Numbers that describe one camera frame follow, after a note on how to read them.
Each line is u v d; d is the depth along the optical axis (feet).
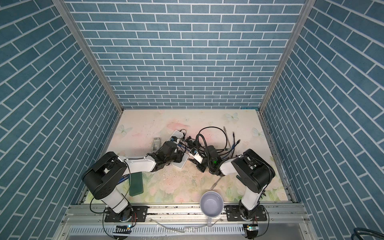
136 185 2.66
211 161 2.42
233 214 2.41
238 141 3.34
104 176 1.50
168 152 2.37
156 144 3.22
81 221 2.39
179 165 2.90
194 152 2.64
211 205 2.52
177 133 3.34
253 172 1.59
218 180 2.78
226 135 3.45
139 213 2.42
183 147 3.24
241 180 2.77
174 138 2.76
